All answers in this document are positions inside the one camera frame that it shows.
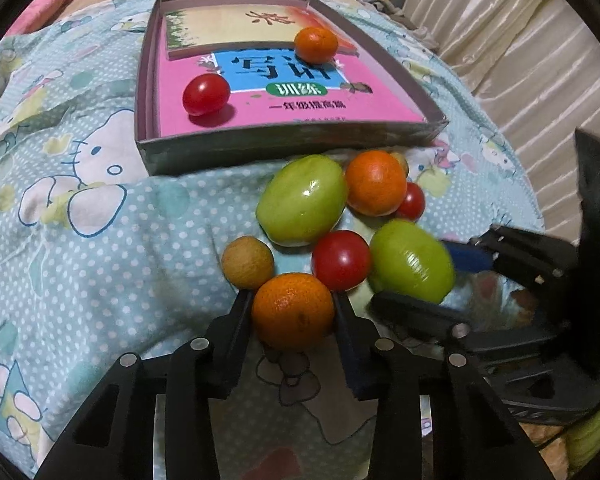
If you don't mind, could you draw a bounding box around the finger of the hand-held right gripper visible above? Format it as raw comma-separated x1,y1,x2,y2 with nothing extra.
370,291,574,357
441,224,579,289

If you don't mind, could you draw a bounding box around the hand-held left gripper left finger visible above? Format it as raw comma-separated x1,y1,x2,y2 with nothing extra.
32,291,254,480

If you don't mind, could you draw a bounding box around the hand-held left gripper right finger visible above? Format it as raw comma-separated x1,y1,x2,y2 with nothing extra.
331,291,556,480

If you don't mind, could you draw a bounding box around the green jujube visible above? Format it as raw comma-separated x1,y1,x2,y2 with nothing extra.
368,219,456,305
256,155,349,247

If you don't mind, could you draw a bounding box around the orange tangerine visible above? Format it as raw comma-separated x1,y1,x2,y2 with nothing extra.
345,150,408,217
251,273,336,352

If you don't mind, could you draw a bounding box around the large red tomato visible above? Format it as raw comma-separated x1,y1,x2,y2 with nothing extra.
311,230,372,292

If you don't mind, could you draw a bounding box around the shallow grey cardboard box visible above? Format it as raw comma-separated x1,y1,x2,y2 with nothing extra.
134,0,449,177

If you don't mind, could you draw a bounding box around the yellow-green cloth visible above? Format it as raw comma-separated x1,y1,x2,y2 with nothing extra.
565,395,600,461

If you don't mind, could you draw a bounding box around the blue cartoon printed blanket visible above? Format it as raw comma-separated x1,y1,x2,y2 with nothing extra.
0,0,546,480

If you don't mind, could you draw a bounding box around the white curtain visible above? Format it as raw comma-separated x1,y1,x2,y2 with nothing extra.
405,0,600,246

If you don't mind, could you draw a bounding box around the white ruffled cloth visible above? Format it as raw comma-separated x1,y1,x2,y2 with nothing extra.
355,0,443,48

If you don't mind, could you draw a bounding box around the small red cherry tomato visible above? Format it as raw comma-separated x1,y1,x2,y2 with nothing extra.
182,73,232,117

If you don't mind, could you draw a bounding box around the small tangerine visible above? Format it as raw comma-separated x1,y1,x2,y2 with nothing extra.
294,26,340,63

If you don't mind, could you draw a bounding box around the pink and blue book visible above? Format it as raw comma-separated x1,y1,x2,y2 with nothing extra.
156,50,427,139

